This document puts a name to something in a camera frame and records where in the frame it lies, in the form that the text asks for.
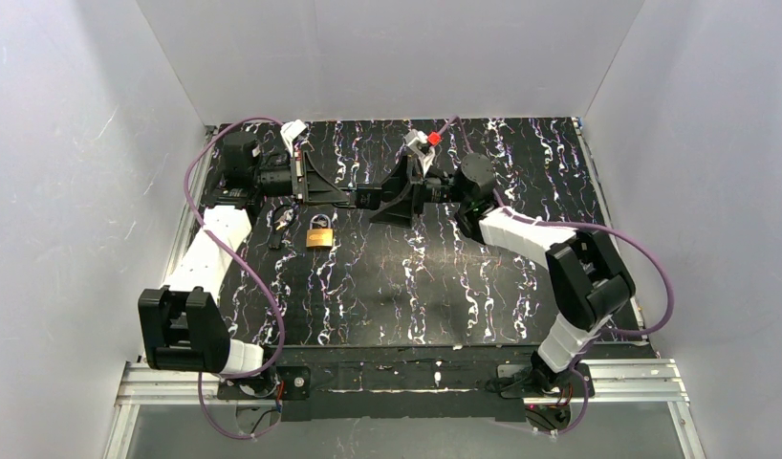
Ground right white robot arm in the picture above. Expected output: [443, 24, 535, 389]
[355, 153, 636, 380]

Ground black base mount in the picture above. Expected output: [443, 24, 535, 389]
[217, 365, 311, 402]
[486, 361, 596, 402]

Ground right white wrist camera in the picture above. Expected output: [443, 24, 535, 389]
[404, 129, 444, 178]

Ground brass padlock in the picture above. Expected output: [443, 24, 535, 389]
[306, 213, 335, 250]

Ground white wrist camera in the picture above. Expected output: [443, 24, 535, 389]
[404, 129, 444, 178]
[280, 120, 308, 157]

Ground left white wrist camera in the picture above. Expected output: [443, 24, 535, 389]
[280, 120, 308, 157]

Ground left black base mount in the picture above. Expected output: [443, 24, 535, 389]
[217, 365, 311, 402]

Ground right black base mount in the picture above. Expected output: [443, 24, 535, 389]
[486, 361, 596, 402]

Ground black key fob with lanyard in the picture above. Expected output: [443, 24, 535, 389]
[268, 204, 297, 251]

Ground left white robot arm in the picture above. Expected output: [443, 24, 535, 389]
[138, 120, 348, 377]

